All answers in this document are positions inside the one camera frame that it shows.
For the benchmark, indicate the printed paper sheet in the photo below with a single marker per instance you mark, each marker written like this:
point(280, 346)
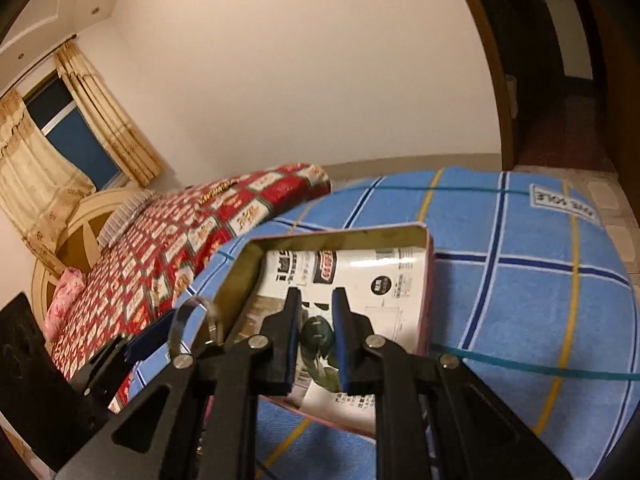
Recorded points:
point(380, 300)

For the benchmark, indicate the red patterned bedspread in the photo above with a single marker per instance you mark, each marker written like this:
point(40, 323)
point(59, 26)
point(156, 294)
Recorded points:
point(165, 245)

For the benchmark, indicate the blue plaid blanket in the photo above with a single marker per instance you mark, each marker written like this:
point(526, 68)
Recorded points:
point(525, 310)

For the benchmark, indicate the pink floral pillow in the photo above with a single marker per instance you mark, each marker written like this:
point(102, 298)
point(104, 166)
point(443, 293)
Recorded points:
point(62, 295)

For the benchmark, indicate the beige patterned curtain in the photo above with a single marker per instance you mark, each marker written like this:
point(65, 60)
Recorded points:
point(30, 185)
point(115, 130)

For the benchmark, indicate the striped pillow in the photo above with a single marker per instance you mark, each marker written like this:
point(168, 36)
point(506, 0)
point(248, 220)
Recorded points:
point(125, 215)

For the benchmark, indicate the dark curtain rod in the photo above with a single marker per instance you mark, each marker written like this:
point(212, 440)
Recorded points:
point(70, 39)

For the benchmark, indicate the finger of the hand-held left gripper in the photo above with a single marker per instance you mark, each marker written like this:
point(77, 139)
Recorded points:
point(150, 337)

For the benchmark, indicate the silver bangle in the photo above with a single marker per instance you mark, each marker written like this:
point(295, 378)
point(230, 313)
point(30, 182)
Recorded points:
point(216, 321)

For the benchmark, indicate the window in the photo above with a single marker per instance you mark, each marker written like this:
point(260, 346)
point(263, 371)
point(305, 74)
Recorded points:
point(80, 140)

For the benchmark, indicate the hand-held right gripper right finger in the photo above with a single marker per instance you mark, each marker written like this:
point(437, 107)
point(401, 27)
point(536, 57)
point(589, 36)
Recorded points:
point(342, 342)

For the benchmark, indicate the cream wooden headboard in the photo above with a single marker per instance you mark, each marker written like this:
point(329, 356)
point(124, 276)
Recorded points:
point(80, 225)

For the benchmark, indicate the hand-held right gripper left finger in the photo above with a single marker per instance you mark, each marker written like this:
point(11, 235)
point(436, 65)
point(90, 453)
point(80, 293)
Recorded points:
point(292, 332)

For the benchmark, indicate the pink metal tin box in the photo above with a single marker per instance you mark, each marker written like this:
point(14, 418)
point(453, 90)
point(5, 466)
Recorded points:
point(240, 280)

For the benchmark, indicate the wooden door frame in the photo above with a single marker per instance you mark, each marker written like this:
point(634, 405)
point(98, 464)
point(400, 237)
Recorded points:
point(495, 60)

